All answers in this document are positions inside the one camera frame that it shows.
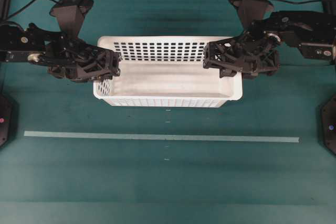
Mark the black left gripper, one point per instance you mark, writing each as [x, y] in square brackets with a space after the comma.
[80, 62]

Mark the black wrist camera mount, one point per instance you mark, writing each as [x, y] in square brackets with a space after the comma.
[250, 12]
[70, 15]

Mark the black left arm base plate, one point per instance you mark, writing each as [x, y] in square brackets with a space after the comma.
[9, 119]

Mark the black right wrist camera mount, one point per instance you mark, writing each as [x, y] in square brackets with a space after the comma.
[250, 12]

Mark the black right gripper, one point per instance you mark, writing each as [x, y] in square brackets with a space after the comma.
[254, 52]

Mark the light green tape strip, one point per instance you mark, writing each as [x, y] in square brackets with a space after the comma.
[163, 137]

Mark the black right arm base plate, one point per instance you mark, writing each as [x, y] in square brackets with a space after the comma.
[326, 124]

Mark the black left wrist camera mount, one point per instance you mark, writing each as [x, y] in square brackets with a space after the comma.
[70, 15]

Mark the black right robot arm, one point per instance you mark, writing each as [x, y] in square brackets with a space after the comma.
[312, 33]

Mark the black aluminium frame rail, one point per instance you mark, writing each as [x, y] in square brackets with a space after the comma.
[4, 9]

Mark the white perforated plastic basket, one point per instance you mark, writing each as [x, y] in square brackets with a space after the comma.
[165, 71]

